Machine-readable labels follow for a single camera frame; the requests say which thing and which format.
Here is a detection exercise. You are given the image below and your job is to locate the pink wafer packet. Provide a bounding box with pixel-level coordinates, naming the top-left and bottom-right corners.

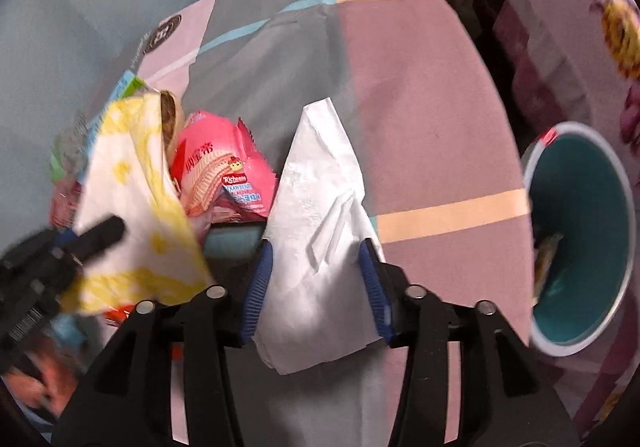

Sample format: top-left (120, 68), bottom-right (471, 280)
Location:
top-left (170, 109), bottom-right (280, 222)

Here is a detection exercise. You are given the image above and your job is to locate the light blue bed sheet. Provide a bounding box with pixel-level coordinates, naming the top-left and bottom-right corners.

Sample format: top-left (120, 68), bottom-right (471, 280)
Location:
top-left (0, 0), bottom-right (236, 238)

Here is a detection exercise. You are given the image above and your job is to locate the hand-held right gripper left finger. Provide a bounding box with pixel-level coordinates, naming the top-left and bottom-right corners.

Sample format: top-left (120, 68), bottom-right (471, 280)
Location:
top-left (50, 242), bottom-right (275, 447)

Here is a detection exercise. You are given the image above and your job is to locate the pink floral bed blanket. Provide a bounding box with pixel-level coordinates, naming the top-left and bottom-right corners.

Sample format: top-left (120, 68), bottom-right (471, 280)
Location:
top-left (472, 0), bottom-right (640, 428)

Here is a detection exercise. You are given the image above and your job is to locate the blue milk carton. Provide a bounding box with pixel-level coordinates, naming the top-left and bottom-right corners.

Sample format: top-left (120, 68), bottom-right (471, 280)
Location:
top-left (72, 71), bottom-right (151, 152)

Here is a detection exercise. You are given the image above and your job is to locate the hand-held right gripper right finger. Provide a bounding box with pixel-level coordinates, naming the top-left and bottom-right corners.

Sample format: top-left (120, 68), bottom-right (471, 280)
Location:
top-left (357, 238), bottom-right (581, 447)

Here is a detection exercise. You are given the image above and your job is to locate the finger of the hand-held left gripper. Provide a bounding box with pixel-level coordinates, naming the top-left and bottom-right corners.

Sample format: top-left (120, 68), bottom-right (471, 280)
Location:
top-left (52, 216), bottom-right (126, 263)

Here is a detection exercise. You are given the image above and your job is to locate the teal trash bin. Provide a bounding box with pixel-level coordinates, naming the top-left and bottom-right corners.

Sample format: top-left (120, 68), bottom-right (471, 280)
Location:
top-left (522, 122), bottom-right (637, 358)

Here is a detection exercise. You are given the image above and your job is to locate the green clear plastic wrapper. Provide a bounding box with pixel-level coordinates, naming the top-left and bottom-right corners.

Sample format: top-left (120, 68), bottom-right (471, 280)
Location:
top-left (50, 137), bottom-right (86, 182)

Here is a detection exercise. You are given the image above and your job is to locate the cream foil snack bag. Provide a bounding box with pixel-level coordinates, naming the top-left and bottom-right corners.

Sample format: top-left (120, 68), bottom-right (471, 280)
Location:
top-left (532, 234), bottom-right (566, 298)

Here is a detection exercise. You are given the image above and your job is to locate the orange snack packet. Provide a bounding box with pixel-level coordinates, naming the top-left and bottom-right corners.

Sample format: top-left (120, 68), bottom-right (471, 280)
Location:
top-left (10, 352), bottom-right (71, 423)

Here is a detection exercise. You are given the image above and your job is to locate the white tissue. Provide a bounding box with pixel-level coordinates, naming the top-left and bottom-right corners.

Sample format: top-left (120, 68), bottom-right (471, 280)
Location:
top-left (252, 98), bottom-right (387, 375)

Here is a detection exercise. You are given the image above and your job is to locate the yellow white paper wrapper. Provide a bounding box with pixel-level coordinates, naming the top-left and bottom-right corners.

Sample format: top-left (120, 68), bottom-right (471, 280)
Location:
top-left (62, 94), bottom-right (216, 315)

